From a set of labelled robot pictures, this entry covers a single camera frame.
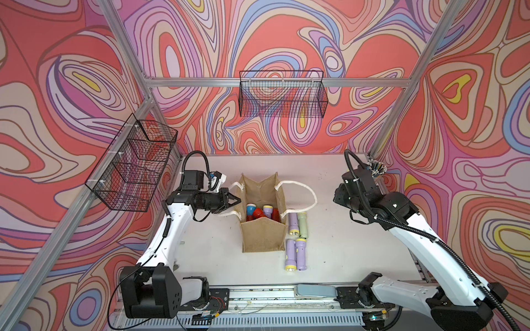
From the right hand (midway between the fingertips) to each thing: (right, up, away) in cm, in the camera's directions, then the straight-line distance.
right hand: (340, 198), depth 71 cm
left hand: (-35, -2, +5) cm, 36 cm away
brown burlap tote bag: (-31, -12, 0) cm, 33 cm away
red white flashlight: (-30, -8, +17) cm, 35 cm away
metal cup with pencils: (+25, +11, +22) cm, 35 cm away
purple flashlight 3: (-17, -26, +7) cm, 32 cm away
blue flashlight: (-33, -7, +22) cm, 41 cm away
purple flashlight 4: (-12, -21, +11) cm, 27 cm away
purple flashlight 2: (-14, -15, +17) cm, 27 cm away
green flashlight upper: (-10, -14, +17) cm, 24 cm away
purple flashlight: (-25, -8, +19) cm, 33 cm away
